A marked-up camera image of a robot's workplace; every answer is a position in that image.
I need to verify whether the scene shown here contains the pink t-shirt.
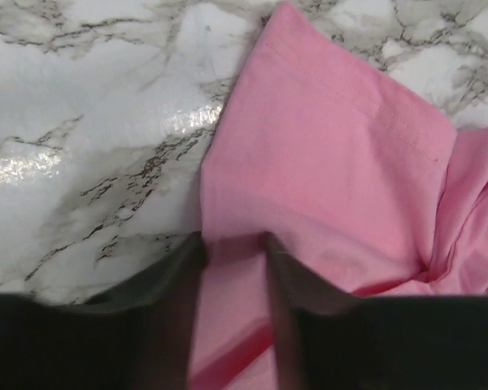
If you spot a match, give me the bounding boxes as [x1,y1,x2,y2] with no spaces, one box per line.
[189,2,488,389]

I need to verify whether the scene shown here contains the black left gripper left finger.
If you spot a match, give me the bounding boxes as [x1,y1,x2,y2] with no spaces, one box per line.
[0,235,206,389]

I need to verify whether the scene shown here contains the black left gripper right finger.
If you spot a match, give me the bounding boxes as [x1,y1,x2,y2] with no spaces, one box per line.
[264,234,488,389]

